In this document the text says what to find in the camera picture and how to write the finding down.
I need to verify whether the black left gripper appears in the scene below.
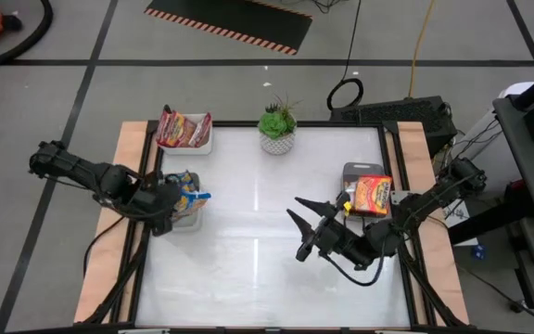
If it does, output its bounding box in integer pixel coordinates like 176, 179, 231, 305
130, 178, 184, 238

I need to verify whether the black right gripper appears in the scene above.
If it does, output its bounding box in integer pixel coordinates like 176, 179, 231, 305
286, 190, 370, 270

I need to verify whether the clear plastic bin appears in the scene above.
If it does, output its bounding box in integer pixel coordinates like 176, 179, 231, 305
167, 172, 204, 233

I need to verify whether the grey translucent plastic bin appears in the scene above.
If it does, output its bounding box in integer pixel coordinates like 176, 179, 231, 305
341, 161, 394, 223

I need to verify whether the red roast beef ramen pack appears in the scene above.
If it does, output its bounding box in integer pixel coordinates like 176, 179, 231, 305
169, 110, 198, 148
187, 111, 213, 148
156, 104, 175, 148

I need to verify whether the white plastic bin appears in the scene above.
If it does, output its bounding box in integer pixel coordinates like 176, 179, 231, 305
157, 113, 214, 157

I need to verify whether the succulent plant in patterned pot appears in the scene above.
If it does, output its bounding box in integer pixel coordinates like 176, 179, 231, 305
257, 92, 301, 157

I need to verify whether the light wooden side board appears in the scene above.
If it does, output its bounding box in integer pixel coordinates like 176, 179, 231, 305
395, 121, 471, 326
74, 121, 157, 325

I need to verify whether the black computer case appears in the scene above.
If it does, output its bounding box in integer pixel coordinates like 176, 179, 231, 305
329, 96, 458, 157

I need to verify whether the white paper sheet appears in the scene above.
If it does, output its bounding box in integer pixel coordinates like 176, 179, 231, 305
442, 199, 480, 248

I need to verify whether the black desk leg beam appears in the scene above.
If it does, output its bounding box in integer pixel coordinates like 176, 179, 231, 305
447, 183, 534, 247

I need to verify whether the white computer tower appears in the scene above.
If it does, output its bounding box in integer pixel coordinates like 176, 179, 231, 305
451, 107, 504, 169

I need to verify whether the black hazard-striped floor mat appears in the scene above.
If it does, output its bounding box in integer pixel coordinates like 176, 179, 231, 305
144, 0, 314, 57

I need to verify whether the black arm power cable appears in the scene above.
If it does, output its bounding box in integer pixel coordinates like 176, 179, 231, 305
83, 215, 127, 278

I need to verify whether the black metal table frame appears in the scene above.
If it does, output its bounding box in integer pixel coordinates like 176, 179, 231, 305
79, 119, 465, 334

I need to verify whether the black cable with loop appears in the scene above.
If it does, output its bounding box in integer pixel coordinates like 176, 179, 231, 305
325, 0, 364, 112

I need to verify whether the yellow hanging cable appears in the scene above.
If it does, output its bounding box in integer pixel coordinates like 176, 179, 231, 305
407, 0, 437, 99

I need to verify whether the black floor cable with plug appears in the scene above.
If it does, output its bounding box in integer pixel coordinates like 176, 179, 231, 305
454, 262, 534, 331

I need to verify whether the black vacuum hose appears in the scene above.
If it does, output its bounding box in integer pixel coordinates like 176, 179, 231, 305
0, 0, 54, 71

